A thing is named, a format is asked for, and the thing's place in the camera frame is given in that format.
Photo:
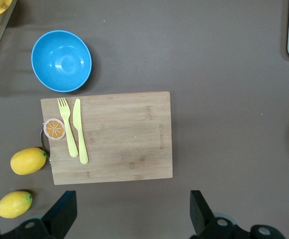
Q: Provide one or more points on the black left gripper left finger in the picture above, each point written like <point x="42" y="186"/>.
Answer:
<point x="59" y="214"/>

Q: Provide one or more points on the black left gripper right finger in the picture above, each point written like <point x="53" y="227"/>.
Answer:
<point x="201" y="214"/>

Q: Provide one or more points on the yellow lemon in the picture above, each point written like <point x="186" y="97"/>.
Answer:
<point x="14" y="204"/>
<point x="28" y="161"/>

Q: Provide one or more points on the yellow plastic fork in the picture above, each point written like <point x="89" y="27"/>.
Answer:
<point x="68" y="134"/>

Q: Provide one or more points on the toy orange slice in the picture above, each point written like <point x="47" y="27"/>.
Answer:
<point x="54" y="129"/>

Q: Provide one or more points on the yellow plastic knife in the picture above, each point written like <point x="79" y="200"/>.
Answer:
<point x="79" y="129"/>

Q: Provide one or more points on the wooden cutting board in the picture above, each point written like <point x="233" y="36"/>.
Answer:
<point x="124" y="139"/>

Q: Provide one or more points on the blue bowl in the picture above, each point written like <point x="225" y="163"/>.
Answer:
<point x="61" y="61"/>

